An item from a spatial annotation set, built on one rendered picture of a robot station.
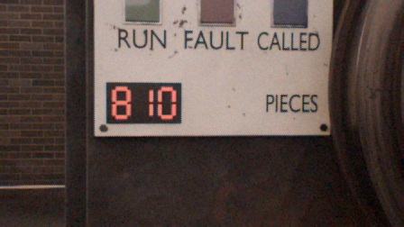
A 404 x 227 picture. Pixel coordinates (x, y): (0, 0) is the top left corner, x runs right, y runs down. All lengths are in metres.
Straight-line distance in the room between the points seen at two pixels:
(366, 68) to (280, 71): 0.14
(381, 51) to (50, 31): 6.18
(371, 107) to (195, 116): 0.20
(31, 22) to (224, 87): 6.07
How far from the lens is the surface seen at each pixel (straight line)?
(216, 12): 0.68
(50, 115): 6.68
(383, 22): 0.59
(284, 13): 0.69
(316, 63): 0.71
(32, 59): 6.69
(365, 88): 0.58
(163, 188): 0.70
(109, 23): 0.67
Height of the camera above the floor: 1.12
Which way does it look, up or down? 3 degrees down
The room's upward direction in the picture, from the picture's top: straight up
